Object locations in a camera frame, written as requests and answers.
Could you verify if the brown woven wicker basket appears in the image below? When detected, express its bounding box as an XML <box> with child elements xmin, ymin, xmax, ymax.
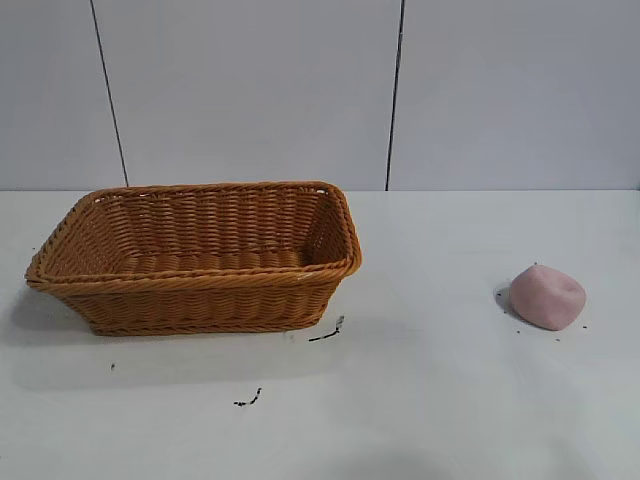
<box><xmin>25</xmin><ymin>180</ymin><xmax>363</xmax><ymax>337</ymax></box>

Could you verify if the pink round bun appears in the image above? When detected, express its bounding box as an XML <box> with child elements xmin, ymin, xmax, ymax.
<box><xmin>509</xmin><ymin>264</ymin><xmax>587</xmax><ymax>331</ymax></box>

